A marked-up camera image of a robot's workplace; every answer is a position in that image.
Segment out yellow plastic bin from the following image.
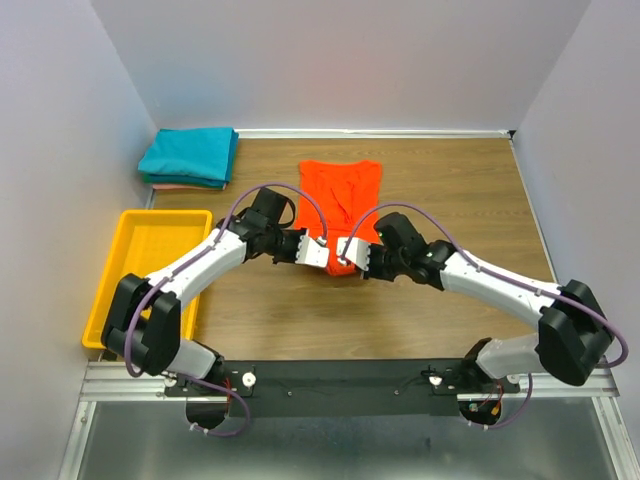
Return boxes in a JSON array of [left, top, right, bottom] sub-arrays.
[[82, 209, 213, 349]]

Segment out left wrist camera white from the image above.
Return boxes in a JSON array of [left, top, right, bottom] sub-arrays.
[[295, 232, 330, 269]]

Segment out teal folded t shirt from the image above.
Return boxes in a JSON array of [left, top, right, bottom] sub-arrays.
[[138, 127, 239, 183]]

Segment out pink folded t shirt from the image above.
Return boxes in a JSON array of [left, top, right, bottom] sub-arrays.
[[151, 183, 227, 191]]

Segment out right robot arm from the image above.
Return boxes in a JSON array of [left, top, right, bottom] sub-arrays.
[[341, 212, 614, 392]]

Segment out white table edge strip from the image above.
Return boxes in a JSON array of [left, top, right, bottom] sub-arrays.
[[238, 129, 512, 139]]

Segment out orange t shirt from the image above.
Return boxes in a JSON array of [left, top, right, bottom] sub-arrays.
[[294, 160, 383, 276]]

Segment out aluminium frame rail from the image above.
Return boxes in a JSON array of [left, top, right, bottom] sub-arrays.
[[60, 362, 639, 479]]

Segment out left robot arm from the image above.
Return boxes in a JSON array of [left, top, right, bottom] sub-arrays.
[[101, 187, 308, 395]]

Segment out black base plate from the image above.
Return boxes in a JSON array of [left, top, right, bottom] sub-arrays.
[[164, 358, 520, 430]]

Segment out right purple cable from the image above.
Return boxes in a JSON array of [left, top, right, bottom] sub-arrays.
[[343, 201, 629, 432]]

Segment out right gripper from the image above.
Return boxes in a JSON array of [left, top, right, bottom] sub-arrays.
[[354, 242, 407, 283]]

